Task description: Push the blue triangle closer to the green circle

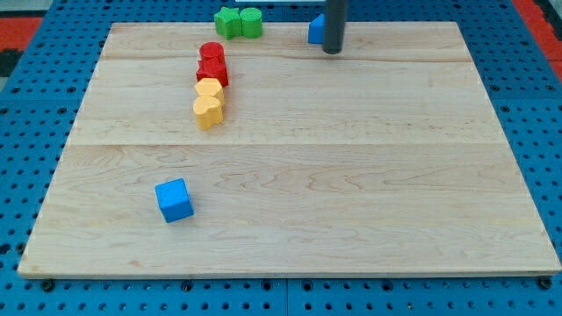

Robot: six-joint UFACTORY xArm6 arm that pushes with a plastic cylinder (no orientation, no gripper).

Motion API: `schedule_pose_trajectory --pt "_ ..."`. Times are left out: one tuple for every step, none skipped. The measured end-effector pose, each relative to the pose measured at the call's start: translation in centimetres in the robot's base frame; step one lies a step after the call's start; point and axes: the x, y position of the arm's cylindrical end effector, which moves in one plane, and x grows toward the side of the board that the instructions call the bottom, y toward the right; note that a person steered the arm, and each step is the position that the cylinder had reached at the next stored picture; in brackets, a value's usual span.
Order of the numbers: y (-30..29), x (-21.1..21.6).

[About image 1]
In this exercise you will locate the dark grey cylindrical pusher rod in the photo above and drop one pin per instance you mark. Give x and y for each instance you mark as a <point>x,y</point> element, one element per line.
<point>336,12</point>

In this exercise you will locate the blue triangle block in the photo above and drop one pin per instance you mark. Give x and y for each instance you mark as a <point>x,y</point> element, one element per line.
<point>316,30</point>

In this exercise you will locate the green circle block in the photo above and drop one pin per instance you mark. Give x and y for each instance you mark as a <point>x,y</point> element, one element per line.
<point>251,23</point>

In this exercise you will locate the red circle block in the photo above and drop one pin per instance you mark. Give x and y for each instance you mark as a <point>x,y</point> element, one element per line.
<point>212,50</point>

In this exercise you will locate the green star block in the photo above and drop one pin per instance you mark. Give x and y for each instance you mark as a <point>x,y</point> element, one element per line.
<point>228,22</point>

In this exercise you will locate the red star block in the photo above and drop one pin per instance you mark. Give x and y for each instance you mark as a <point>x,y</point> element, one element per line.
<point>213,68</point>

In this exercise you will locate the yellow pentagon block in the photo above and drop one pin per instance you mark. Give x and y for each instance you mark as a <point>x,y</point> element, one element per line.
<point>210,87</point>

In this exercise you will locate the light wooden board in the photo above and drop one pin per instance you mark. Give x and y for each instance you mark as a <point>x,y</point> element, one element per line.
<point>385,160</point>

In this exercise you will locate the yellow heart block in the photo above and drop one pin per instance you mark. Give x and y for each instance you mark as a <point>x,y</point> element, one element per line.
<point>208,111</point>

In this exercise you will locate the blue cube block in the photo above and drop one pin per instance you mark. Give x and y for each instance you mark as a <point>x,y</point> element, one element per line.
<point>173,200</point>

